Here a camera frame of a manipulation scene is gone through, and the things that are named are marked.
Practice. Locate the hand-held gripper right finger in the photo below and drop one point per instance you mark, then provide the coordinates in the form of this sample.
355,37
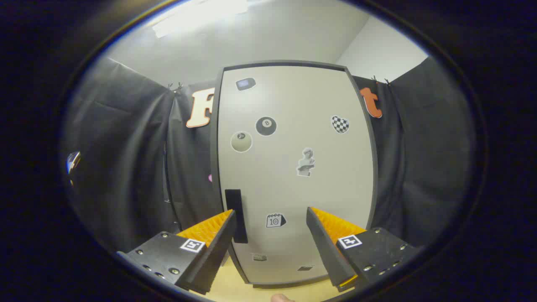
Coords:
325,247

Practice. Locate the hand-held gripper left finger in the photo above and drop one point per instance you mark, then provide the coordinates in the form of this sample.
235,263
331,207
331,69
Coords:
218,251

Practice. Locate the white cabinet door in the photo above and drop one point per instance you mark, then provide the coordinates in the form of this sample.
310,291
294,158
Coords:
293,105

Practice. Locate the grey cabinet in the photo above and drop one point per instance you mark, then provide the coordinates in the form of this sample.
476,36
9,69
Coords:
214,138

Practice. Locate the black backdrop cloth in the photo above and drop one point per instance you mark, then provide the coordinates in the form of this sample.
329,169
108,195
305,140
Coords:
126,147

